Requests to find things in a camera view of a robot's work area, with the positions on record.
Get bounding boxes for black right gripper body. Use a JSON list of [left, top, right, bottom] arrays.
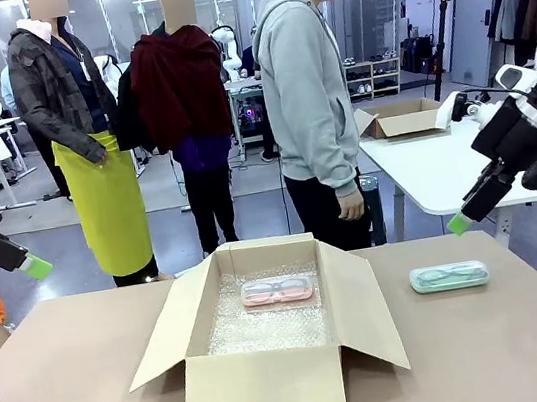
[[464, 89, 537, 176]]

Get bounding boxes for mint green glasses case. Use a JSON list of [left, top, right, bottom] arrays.
[[407, 257, 492, 297]]

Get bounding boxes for small cardboard box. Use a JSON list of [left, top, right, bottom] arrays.
[[353, 94, 451, 144]]

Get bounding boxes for pink glasses case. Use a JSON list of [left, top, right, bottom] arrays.
[[237, 271, 320, 311]]

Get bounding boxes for large cardboard box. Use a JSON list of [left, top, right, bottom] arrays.
[[109, 217, 417, 402]]

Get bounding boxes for person's right forearm gray sleeve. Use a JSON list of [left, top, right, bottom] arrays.
[[312, 134, 366, 202]]

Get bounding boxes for person's right hand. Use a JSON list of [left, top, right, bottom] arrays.
[[336, 188, 369, 222]]

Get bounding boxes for white side table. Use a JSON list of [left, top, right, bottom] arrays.
[[357, 109, 537, 270]]

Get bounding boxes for white background desk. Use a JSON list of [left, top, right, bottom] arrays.
[[0, 113, 43, 211]]

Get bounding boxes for black step stool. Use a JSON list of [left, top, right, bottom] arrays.
[[358, 173, 390, 248]]

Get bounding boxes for black tripod stand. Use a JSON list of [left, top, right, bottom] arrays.
[[418, 0, 467, 104]]

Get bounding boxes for gray door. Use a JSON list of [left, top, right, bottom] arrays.
[[438, 0, 519, 93]]

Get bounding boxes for black suitcase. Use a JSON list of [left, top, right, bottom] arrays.
[[398, 33, 440, 79]]

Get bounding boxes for mannequin camo jacket yellow skirt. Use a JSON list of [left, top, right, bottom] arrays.
[[0, 0, 161, 301]]

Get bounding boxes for wooden shoe rack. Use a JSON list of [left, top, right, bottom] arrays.
[[342, 55, 406, 103]]

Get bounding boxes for person in gray hoodie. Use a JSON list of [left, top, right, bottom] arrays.
[[243, 0, 422, 262]]

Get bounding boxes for mannequin with maroon garment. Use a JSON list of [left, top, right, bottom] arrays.
[[115, 0, 254, 265]]

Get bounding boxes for person in black clothes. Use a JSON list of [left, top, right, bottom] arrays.
[[241, 24, 285, 164]]

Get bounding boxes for metal cart with computer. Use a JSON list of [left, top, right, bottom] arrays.
[[225, 77, 274, 147]]

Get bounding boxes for clear bubble wrap sheet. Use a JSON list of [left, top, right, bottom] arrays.
[[196, 256, 331, 364]]

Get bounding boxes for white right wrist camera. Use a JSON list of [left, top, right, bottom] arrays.
[[433, 86, 490, 129]]

